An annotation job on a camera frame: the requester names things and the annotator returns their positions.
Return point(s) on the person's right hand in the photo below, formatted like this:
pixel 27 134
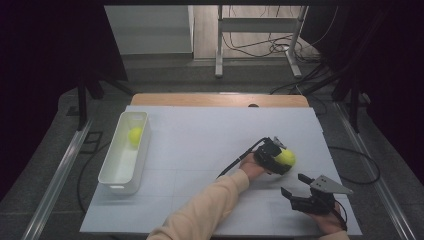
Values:
pixel 328 221

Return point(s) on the wooden table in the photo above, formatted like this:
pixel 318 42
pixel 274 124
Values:
pixel 200 100

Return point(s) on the black tripod stand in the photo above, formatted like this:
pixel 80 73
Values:
pixel 353 100
pixel 82 103

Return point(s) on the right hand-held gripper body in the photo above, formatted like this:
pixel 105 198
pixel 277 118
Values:
pixel 320 196

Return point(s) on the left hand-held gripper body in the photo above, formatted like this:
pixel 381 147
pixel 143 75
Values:
pixel 266 153

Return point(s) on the white plastic bin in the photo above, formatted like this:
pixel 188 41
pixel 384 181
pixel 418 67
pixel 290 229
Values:
pixel 121 163

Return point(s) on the grey metal stand frame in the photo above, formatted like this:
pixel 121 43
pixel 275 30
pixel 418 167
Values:
pixel 256 25

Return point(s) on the yellow tennis ball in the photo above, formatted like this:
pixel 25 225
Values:
pixel 135 136
pixel 286 158

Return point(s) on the dark curtain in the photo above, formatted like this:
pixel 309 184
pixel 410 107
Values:
pixel 40 66
pixel 393 66

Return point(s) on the white cabinet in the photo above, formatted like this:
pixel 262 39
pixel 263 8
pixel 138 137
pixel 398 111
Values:
pixel 150 30

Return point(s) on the person's left hand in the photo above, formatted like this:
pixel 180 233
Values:
pixel 251 168

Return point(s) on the white table cover sheet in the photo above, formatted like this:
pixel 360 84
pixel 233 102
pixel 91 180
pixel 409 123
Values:
pixel 200 140

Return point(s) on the aluminium floor rail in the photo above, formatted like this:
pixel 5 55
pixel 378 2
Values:
pixel 373 173
pixel 56 180

